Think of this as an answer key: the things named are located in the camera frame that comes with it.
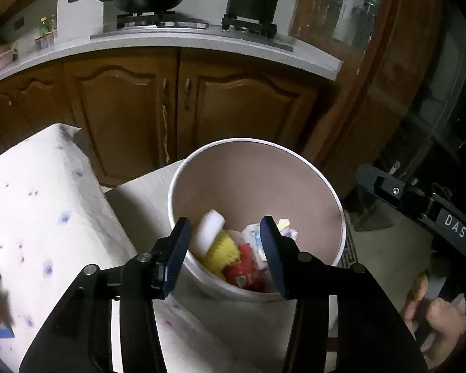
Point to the gas stove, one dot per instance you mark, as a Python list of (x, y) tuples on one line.
[(178, 27)]

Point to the blue and white packet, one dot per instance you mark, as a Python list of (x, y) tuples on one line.
[(253, 241)]

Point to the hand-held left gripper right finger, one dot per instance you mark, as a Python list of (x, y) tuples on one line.
[(273, 256)]

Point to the white foam fruit net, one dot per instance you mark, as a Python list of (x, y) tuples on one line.
[(207, 229)]

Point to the wall socket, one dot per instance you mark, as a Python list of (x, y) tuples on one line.
[(19, 23)]

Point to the yellow foam fruit net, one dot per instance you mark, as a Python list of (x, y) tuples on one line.
[(221, 254)]

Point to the pink and white bin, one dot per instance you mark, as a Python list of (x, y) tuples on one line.
[(248, 182)]

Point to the floral white tablecloth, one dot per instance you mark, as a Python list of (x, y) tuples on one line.
[(42, 209)]

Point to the wooden glass door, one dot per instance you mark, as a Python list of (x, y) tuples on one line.
[(372, 66)]

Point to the red snack packet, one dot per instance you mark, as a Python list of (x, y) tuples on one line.
[(242, 270)]

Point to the wooden lower cabinets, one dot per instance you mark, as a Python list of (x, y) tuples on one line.
[(120, 116)]

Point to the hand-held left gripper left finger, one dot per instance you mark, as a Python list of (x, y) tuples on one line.
[(176, 256)]

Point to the grey kitchen countertop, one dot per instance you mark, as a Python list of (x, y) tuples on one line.
[(81, 48)]

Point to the yellow-capped condiment bottle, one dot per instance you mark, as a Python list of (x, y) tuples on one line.
[(44, 27)]

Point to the person's right hand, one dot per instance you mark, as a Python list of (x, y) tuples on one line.
[(442, 322)]

